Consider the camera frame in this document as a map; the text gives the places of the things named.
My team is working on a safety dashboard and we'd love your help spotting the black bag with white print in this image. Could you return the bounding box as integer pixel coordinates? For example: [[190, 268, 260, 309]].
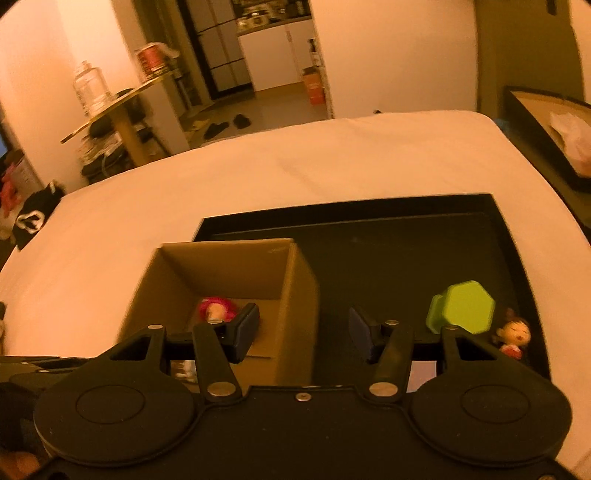
[[10, 181, 66, 253]]

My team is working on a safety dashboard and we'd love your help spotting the olive green chair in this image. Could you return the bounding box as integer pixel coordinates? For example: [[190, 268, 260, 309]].
[[475, 0, 591, 224]]

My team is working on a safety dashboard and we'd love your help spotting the pink toy figure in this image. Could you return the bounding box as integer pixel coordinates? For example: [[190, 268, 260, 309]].
[[196, 297, 239, 325]]

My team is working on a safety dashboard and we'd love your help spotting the dark clutter under table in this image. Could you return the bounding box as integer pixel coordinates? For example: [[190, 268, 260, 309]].
[[80, 119, 154, 180]]

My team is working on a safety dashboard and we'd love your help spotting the countertop kitchenware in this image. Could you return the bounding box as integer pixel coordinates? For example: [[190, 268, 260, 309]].
[[231, 0, 313, 25]]

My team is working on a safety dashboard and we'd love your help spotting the brown-haired doll figure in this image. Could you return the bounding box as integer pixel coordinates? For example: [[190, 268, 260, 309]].
[[491, 308, 533, 361]]

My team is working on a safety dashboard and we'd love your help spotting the dark paned door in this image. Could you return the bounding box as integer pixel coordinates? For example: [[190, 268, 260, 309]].
[[177, 0, 255, 101]]

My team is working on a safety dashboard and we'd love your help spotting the red cloth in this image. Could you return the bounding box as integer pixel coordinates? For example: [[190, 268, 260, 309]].
[[0, 165, 22, 219]]

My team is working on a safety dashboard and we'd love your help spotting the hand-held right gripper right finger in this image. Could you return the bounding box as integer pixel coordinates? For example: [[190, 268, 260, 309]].
[[348, 306, 514, 398]]

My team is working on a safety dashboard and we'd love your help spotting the white plastic bag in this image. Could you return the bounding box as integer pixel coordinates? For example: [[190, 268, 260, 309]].
[[548, 111, 591, 175]]

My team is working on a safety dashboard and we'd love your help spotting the orange carton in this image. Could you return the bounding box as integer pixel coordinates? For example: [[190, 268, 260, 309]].
[[301, 68, 327, 106]]

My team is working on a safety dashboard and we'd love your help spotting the white bed sheet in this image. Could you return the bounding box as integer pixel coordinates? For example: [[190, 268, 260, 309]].
[[0, 109, 587, 365]]

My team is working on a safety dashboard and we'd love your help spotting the round side table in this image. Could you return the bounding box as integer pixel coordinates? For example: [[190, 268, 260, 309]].
[[60, 69, 186, 168]]

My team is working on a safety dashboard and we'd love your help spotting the brown cardboard box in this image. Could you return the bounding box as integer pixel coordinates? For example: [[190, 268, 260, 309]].
[[117, 238, 321, 387]]

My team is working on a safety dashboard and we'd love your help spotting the clear glass jar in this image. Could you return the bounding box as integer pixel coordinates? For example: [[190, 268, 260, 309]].
[[72, 61, 112, 117]]

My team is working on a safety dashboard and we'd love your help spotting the black shallow tray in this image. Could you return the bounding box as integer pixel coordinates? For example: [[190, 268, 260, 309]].
[[191, 193, 553, 385]]

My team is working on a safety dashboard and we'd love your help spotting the red canister in plastic bag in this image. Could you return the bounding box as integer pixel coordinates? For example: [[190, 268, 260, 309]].
[[134, 41, 179, 83]]

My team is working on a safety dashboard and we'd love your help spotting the white kitchen cabinet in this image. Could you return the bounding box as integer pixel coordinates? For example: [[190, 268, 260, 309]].
[[237, 17, 317, 93]]

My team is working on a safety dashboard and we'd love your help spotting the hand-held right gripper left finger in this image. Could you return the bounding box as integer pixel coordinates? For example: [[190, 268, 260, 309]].
[[98, 302, 262, 400]]

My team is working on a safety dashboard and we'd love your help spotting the green hexagonal box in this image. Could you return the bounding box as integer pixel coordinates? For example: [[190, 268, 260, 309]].
[[425, 280, 496, 336]]

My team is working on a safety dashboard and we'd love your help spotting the black box with plastic bag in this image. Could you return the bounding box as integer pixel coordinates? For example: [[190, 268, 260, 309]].
[[502, 85, 591, 191]]

